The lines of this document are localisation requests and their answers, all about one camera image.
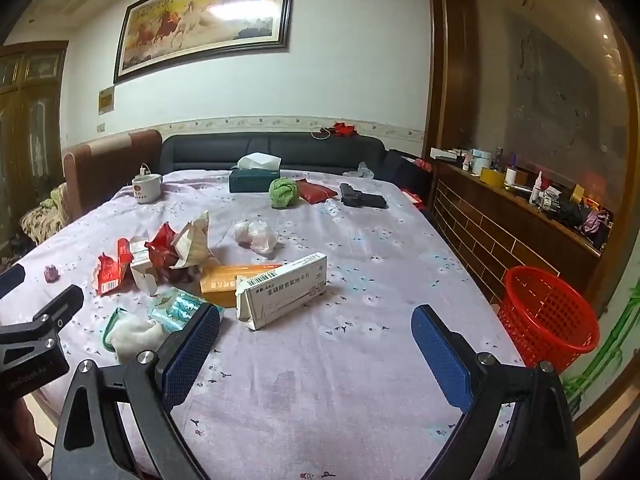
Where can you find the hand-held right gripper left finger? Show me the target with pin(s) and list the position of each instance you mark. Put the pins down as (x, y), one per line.
(192, 355)

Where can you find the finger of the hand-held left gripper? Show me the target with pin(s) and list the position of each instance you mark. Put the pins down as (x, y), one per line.
(62, 305)
(11, 280)

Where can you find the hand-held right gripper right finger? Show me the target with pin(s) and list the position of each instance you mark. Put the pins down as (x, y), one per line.
(442, 360)

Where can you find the teal wet wipes packet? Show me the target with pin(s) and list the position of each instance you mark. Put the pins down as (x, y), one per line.
(175, 310)

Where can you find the torn red carton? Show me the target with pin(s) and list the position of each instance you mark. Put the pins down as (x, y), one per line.
(111, 272)

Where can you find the white tissue wad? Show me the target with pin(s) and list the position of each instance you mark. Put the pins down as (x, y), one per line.
(132, 335)

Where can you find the orange cardboard box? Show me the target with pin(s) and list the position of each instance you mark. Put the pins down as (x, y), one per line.
(220, 282)

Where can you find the small white green box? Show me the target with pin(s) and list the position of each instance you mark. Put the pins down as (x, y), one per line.
(146, 272)

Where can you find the pile of red wrappers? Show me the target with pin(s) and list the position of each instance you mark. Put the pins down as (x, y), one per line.
(192, 242)

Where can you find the red snack packet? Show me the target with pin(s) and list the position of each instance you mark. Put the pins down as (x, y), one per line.
(161, 245)

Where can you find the red plastic basket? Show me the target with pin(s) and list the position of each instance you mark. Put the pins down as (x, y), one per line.
(550, 320)

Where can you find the white medicine box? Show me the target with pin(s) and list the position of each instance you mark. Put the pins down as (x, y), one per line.
(287, 290)

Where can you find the small purple wrapper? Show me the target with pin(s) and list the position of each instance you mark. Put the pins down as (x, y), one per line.
(51, 273)

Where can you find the patterned cushion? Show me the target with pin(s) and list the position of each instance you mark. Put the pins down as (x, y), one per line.
(42, 215)

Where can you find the wooden brick-pattern counter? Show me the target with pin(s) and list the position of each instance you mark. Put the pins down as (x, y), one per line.
(480, 230)

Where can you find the crumpled white plastic bag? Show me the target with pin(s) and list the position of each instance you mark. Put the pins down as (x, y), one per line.
(257, 235)

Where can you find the brown upholstered chair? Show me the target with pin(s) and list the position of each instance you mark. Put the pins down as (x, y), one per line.
(100, 170)

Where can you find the white mug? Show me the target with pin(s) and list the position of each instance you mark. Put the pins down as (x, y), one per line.
(146, 189)

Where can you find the wooden cabinet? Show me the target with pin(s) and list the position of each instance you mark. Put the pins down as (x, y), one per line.
(30, 135)

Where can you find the white charger plug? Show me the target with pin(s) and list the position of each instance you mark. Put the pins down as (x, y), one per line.
(144, 170)

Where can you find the black toy gun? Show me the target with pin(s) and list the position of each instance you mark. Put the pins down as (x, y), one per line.
(362, 199)

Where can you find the green tissue box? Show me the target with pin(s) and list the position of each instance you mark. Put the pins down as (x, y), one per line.
(252, 180)

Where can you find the green cloth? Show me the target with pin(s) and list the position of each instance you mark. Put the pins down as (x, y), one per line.
(283, 193)

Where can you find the black bag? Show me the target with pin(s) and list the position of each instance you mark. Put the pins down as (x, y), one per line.
(400, 175)

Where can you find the white dropper bottle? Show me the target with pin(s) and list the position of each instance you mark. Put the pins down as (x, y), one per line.
(536, 190)

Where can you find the black umbrella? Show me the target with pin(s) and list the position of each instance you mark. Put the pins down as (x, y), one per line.
(567, 210)

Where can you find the white paper roll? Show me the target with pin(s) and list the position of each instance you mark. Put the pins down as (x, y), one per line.
(513, 178)

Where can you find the small red packet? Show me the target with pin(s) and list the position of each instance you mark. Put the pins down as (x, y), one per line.
(422, 164)

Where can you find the black sofa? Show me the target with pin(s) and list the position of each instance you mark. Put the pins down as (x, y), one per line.
(210, 152)

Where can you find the red pouch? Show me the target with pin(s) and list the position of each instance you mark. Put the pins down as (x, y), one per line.
(315, 191)

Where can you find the pink cloth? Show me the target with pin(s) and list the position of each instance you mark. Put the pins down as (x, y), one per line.
(595, 222)

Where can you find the clear plastic bag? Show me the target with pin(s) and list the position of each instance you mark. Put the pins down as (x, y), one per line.
(361, 171)

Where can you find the flat white box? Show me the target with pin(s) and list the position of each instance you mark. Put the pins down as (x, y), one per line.
(447, 153)

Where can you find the dark glass bottle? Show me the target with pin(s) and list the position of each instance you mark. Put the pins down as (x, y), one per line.
(498, 159)

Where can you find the small yellow box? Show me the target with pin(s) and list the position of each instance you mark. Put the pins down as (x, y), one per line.
(577, 194)

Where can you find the red cloth item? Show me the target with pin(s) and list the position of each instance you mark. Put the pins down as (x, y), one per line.
(344, 128)

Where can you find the wooden framed glass partition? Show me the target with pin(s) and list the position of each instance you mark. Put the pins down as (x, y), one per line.
(550, 85)

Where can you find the framed horse painting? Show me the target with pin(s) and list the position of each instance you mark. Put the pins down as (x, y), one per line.
(200, 20)

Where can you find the small yellow wall plaque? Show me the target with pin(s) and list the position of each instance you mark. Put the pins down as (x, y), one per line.
(106, 100)

